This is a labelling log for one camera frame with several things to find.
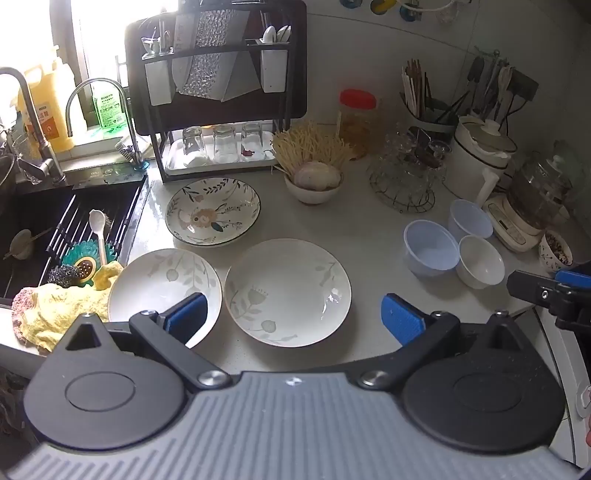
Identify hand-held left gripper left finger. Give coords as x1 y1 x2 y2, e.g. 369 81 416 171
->
62 292 232 391

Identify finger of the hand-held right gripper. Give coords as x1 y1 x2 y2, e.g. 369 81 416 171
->
555 269 591 289
506 271 561 308

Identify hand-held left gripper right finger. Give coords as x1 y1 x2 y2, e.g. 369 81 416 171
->
356 294 532 391

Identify white plate with leaf print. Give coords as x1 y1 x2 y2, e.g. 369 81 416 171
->
107 248 223 349
224 238 352 347

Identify plain white ceramic bowl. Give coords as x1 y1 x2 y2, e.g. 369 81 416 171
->
456 235 506 290

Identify large pale blue plastic bowl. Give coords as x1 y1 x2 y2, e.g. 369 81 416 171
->
403 220 461 278

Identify small pale blue plastic bowl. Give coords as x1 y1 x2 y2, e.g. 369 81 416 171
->
448 199 495 243

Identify floral plate with dark rim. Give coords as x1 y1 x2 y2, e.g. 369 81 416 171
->
165 178 260 248

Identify small patterned bowl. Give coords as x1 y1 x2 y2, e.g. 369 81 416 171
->
538 230 574 272

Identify glass kettle on cream base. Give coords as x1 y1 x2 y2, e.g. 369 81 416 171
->
482 152 573 254

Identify teal sunflower scrubber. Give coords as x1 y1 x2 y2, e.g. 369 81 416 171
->
61 240 119 288

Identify yellow dish cloth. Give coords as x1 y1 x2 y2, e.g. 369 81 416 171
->
11 263 124 355

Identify white plastic spoon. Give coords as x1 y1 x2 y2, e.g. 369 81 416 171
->
89 209 110 267

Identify steel wool scourer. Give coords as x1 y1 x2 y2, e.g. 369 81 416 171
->
47 264 79 288

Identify white electric pot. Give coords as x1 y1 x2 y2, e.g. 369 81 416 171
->
445 115 519 206

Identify roll-up sink rack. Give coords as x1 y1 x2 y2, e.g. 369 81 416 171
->
39 182 144 287

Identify white bowl holding noodles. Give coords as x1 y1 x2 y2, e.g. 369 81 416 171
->
284 173 345 205

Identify white drip tray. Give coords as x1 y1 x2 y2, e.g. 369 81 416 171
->
165 130 278 175

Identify amber glass cup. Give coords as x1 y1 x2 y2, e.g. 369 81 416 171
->
413 145 444 169

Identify white onion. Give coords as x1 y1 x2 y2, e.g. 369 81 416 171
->
294 161 342 190

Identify cluster of upturned glass cups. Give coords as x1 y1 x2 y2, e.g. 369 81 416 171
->
374 122 451 185

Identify black dish rack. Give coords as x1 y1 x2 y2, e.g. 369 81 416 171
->
124 0 308 183

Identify clear drinking glass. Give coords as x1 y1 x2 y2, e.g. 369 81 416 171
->
181 126 211 160
212 124 241 163
240 121 267 161

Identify ladle in sink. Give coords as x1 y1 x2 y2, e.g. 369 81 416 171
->
4 228 54 260

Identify black kitchen sink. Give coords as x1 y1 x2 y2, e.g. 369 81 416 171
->
0 178 149 308

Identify green and white chopstick holder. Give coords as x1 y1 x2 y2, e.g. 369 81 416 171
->
406 95 460 134

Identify bundle of dry noodles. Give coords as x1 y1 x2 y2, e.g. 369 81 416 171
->
271 122 354 178

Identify clear jar with red lid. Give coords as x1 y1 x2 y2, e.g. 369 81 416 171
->
338 89 379 160

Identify hanging kitchen utensils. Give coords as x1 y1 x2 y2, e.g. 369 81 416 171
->
466 53 515 125

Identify green detergent bottle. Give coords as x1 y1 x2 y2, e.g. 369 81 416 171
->
92 83 129 130

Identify metal basin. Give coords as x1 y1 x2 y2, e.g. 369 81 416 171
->
0 154 18 205

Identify bunch of chopsticks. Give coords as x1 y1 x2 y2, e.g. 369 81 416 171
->
401 58 435 118

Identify white utensil cup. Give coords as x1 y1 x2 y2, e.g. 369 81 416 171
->
144 58 176 107
260 45 291 93

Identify steel cleaver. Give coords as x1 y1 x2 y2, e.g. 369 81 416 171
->
222 46 263 103
171 54 195 93

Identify grey tall faucet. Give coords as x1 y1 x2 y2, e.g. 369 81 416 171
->
0 67 66 185

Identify chrome curved faucet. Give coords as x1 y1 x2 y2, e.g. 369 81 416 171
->
65 78 145 166

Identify yellow oil bottle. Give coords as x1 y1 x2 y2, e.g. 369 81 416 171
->
17 45 78 154

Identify patterned cleaver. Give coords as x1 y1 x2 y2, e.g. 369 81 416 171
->
178 7 252 100

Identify dark wall outlet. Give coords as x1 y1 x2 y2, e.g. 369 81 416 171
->
510 74 540 102

